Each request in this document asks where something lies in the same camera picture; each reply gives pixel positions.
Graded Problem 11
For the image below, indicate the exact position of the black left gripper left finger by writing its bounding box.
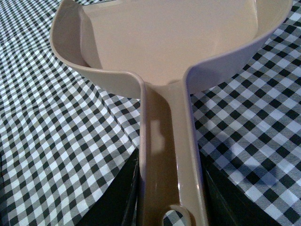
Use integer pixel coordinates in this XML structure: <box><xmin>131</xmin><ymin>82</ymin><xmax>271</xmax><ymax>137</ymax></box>
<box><xmin>82</xmin><ymin>149</ymin><xmax>139</xmax><ymax>226</ymax></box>

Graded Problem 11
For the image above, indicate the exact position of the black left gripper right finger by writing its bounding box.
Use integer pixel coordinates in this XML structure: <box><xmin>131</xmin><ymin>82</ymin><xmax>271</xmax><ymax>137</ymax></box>
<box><xmin>200</xmin><ymin>155</ymin><xmax>280</xmax><ymax>226</ymax></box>

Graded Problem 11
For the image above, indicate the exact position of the white plastic dustpan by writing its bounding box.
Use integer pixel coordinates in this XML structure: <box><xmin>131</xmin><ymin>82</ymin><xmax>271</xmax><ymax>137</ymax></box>
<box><xmin>50</xmin><ymin>0</ymin><xmax>293</xmax><ymax>226</ymax></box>

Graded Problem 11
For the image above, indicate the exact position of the black white checkered bedsheet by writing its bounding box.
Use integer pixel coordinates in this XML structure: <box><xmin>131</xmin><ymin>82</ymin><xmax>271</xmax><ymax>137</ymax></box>
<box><xmin>0</xmin><ymin>0</ymin><xmax>301</xmax><ymax>226</ymax></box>

